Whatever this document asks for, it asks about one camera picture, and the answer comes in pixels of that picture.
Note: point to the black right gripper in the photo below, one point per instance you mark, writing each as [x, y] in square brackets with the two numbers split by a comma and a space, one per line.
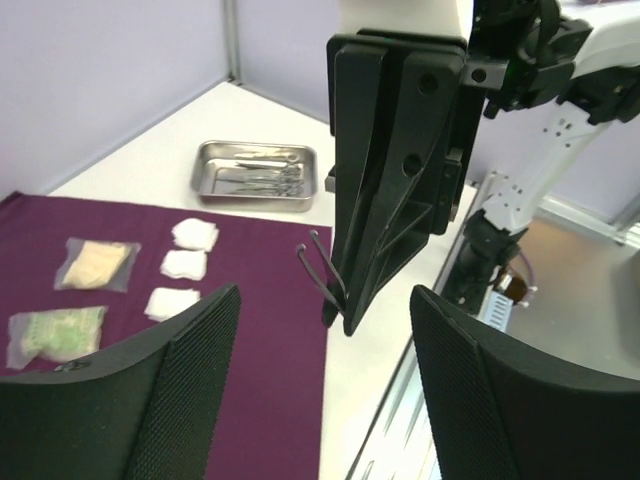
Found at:
[404, 121]

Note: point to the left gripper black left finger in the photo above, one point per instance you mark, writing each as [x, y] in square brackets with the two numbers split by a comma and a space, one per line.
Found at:
[144, 408]

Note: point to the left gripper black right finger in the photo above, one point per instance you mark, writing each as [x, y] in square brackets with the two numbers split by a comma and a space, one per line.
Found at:
[501, 409]

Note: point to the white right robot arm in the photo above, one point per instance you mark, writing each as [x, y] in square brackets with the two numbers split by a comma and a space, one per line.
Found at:
[554, 78]

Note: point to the white gauze pad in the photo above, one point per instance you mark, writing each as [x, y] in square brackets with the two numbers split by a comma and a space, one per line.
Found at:
[195, 234]
[184, 264]
[165, 303]

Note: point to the green gauze packet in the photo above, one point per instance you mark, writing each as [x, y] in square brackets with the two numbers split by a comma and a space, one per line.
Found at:
[59, 335]

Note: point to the instruments in tray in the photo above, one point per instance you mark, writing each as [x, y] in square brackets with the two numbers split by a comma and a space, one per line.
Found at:
[277, 174]

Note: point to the beige gauze packet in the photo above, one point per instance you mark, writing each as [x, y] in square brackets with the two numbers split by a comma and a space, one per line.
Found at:
[96, 265]

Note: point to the steel instrument tray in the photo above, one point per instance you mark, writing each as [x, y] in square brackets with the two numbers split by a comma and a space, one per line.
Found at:
[216, 154]

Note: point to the aluminium front rail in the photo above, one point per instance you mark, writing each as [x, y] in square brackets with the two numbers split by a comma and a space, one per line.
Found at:
[399, 444]

